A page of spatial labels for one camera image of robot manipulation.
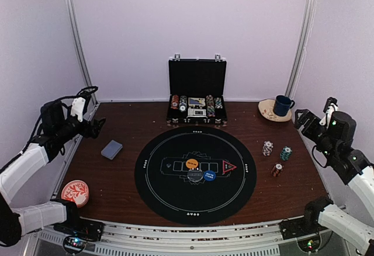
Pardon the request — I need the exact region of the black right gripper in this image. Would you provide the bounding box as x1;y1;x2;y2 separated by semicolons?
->
293;109;337;161

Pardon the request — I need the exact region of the blue playing card deck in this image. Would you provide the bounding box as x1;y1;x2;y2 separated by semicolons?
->
101;140;123;160

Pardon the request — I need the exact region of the red black chip stack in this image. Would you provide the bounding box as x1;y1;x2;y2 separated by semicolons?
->
271;163;283;177

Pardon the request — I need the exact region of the red triangle all-in marker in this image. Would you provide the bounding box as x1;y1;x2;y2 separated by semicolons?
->
222;160;237;175

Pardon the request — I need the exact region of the orange big blind button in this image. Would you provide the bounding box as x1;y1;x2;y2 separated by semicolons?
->
185;158;199;169

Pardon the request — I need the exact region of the clear round dealer button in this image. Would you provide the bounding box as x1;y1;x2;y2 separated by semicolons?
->
187;169;203;183

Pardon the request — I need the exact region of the blue small blind button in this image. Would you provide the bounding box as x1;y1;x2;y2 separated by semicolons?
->
203;170;216;182

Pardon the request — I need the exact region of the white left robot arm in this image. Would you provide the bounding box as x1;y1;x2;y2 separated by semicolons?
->
1;96;106;247

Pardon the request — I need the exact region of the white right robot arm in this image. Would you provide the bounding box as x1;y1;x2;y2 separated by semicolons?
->
295;108;373;255

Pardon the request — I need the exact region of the dark blue mug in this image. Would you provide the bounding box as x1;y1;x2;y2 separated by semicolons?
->
273;95;295;117

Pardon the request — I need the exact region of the green chip stack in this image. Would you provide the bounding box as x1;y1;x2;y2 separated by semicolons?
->
280;146;292;161

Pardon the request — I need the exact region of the beige ceramic plate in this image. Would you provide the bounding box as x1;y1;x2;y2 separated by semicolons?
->
258;99;292;122

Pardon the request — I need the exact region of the white blue chip stack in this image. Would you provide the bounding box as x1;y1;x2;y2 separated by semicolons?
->
262;140;273;156

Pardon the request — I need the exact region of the red white round coaster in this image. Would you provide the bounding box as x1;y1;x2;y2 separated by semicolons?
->
61;180;89;208

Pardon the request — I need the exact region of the red chip row in case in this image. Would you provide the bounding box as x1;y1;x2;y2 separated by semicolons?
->
171;95;179;109

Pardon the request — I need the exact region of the purple green chip row in case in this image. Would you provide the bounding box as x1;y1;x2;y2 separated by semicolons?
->
214;97;223;109

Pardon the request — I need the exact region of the multicolour chip row in case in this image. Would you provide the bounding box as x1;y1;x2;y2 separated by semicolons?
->
206;95;215;117

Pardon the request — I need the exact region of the white card box in case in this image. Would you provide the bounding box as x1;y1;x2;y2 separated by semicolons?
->
188;108;206;117

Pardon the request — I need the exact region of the black poker chip case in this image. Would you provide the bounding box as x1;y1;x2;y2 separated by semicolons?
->
166;54;228;125

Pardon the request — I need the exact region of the round black poker mat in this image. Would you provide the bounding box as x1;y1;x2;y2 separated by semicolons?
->
134;126;257;226

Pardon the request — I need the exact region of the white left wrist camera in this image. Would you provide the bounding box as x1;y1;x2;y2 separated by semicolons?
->
70;97;86;122

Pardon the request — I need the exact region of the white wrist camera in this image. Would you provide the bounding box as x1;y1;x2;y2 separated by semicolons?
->
319;97;339;127
70;97;86;122

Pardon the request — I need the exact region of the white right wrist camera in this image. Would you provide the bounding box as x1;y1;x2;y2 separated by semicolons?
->
319;97;339;127

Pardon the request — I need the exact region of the left aluminium frame post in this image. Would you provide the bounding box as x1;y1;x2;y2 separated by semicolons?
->
60;0;99;106

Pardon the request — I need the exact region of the aluminium frame post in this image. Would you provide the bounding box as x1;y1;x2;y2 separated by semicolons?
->
285;0;317;98
60;0;99;106

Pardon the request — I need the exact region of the right aluminium frame post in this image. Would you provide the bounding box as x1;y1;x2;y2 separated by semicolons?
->
285;0;317;98

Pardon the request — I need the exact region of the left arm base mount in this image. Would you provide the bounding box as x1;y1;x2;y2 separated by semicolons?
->
53;219;105;255

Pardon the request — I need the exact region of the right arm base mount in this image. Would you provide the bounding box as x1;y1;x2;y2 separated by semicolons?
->
279;217;333;255

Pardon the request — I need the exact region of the front aluminium rail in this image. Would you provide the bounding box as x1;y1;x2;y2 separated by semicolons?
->
22;205;357;256

